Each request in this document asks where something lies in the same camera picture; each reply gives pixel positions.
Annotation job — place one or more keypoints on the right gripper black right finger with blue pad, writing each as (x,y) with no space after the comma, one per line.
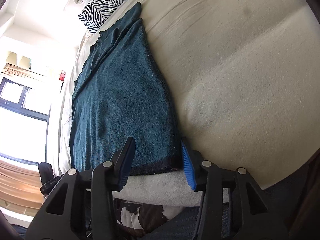
(194,166)

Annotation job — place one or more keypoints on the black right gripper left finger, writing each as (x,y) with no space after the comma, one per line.
(122,162)

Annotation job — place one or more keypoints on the dark teal knit sweater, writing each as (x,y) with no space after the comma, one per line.
(121,93)

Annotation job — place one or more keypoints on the brown white patterned cloth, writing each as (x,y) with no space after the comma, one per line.
(135,220)

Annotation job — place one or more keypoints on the black framed window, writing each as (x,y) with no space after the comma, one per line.
(24,123)

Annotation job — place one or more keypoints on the red box on shelf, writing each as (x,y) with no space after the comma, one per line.
(62,76)

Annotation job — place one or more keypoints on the beige roman blind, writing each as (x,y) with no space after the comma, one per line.
(13,70)

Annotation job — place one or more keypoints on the cream bed sheet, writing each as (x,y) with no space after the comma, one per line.
(244,75)

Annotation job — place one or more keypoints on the zebra print pillow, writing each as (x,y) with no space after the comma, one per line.
(96,12)

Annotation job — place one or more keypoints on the white wall shelf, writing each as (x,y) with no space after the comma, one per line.
(18,60)

